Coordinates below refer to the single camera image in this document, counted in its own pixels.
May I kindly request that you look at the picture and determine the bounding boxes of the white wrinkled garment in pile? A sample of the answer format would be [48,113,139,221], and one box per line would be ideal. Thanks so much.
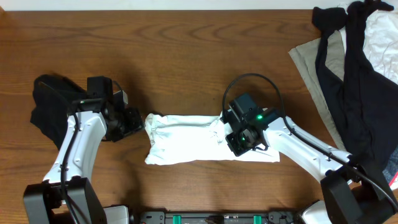
[338,2,398,85]

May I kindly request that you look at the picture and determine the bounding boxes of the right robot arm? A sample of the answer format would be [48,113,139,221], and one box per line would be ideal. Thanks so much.
[221,93,397,223]

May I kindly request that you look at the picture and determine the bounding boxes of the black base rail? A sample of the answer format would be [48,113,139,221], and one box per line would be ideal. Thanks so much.
[132,211,305,224]

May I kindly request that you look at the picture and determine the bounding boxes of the folded black cloth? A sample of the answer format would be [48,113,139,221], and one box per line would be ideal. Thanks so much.
[30,73,86,149]

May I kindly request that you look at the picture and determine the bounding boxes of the beige garment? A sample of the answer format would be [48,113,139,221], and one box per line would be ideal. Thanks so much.
[289,30,345,151]

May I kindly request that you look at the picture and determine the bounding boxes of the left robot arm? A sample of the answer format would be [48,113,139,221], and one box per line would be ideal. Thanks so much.
[23,75,144,223]

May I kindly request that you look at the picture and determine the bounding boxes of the black garment in pile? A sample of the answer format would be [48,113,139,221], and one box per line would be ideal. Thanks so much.
[312,1,397,169]

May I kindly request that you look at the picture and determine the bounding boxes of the grey cloth with red tag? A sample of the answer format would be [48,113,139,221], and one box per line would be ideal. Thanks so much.
[382,148,398,190]

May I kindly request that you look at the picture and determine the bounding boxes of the white t-shirt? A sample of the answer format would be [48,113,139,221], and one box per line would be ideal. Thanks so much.
[145,113,280,166]

